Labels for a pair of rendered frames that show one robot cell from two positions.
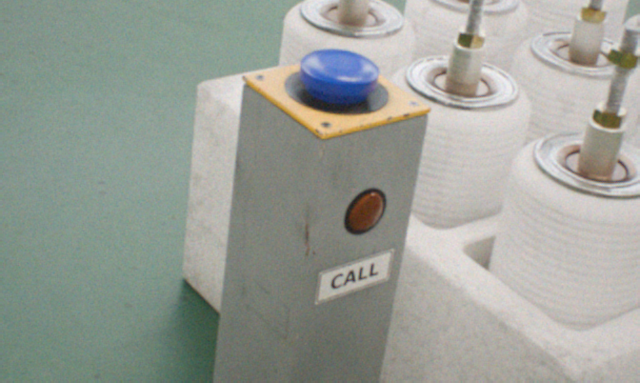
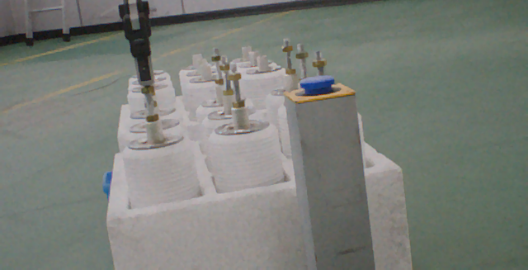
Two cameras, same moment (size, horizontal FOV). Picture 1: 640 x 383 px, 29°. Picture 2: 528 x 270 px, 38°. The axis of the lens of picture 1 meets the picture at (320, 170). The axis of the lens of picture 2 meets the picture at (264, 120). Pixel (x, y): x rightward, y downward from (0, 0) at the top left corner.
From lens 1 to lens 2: 79 cm
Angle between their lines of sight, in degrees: 56
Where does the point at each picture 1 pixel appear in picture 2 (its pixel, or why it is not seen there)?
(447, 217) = (280, 180)
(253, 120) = (309, 116)
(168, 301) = not seen: outside the picture
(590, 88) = (257, 116)
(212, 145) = (134, 245)
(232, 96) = (132, 212)
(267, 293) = (343, 190)
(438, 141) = (267, 144)
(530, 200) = not seen: hidden behind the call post
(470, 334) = not seen: hidden behind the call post
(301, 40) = (162, 155)
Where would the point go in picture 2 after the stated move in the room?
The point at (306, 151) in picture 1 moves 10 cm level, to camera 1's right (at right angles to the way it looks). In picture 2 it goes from (347, 105) to (383, 87)
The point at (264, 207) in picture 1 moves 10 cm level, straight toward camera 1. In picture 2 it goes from (328, 150) to (415, 150)
